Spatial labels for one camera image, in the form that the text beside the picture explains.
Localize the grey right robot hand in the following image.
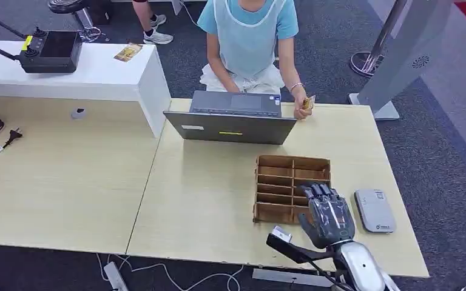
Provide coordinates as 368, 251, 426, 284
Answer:
297, 182, 356, 250

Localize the person's left hand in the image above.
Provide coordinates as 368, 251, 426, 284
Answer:
292, 89, 317, 121

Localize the grey card reader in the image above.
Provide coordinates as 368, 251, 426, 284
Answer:
353, 189, 397, 235

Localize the wooden card box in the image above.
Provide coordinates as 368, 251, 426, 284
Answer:
252, 155, 333, 226

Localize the grey laptop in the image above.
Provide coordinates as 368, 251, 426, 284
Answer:
163, 90, 298, 146

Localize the grey metal desk plate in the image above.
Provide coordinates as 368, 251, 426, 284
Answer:
252, 268, 335, 289

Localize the seated person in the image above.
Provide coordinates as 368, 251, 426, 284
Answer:
197, 0, 317, 121

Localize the white kiosk stand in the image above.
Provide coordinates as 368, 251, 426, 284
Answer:
347, 0, 459, 122

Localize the standing person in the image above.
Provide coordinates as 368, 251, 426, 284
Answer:
131, 0, 175, 45

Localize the white raised counter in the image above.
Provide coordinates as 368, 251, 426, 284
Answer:
0, 39, 172, 139

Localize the white power strip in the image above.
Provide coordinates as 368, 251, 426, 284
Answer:
103, 261, 130, 291

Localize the black joystick controller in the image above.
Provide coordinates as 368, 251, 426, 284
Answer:
17, 27, 84, 75

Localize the black stool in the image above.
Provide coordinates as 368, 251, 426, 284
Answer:
47, 0, 107, 44

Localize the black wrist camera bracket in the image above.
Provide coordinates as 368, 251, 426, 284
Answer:
266, 233, 339, 267

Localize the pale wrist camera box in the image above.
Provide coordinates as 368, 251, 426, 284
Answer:
272, 226, 293, 244

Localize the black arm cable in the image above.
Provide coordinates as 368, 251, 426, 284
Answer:
304, 256, 355, 291

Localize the chrome stanchion post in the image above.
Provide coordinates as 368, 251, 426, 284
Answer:
349, 0, 409, 79

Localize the white floor cable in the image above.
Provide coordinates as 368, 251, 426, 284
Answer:
113, 254, 245, 291
95, 253, 111, 283

